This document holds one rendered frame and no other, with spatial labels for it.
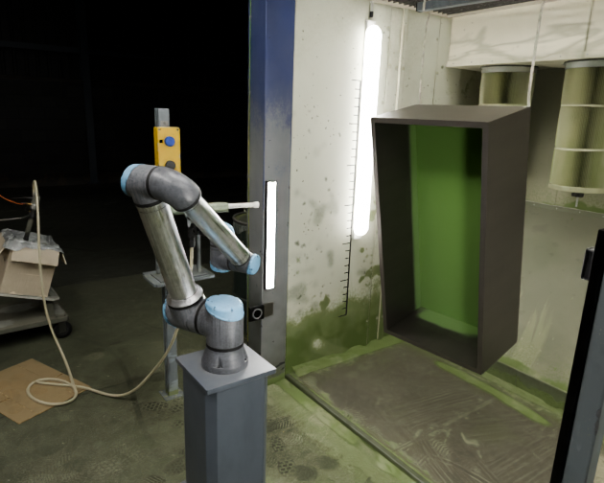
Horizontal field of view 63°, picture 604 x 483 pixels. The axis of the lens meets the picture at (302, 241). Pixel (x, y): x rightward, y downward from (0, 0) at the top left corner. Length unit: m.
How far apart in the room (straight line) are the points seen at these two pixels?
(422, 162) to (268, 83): 0.91
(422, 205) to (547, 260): 1.08
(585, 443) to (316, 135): 2.12
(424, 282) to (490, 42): 1.55
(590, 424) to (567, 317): 2.12
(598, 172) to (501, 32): 1.02
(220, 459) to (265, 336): 1.05
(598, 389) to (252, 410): 1.30
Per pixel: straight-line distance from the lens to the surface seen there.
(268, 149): 2.72
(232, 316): 1.94
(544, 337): 3.38
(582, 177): 3.22
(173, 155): 2.63
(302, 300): 3.07
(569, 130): 3.24
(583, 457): 1.33
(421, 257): 2.93
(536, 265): 3.56
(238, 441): 2.14
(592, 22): 3.21
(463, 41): 3.62
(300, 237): 2.93
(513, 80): 3.51
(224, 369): 2.01
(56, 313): 4.03
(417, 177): 2.77
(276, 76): 2.74
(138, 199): 1.79
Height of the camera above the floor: 1.64
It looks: 15 degrees down
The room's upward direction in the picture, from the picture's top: 2 degrees clockwise
